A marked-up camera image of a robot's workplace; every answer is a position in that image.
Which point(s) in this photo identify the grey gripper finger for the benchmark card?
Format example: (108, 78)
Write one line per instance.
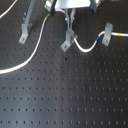
(70, 18)

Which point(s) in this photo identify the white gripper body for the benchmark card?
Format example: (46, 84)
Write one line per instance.
(67, 4)

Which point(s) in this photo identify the grey metal strut left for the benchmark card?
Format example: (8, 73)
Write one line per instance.
(29, 12)

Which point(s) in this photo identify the grey cable clip centre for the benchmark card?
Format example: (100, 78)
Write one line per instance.
(70, 36)

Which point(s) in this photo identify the grey cable clip right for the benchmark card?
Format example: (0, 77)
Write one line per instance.
(107, 34)

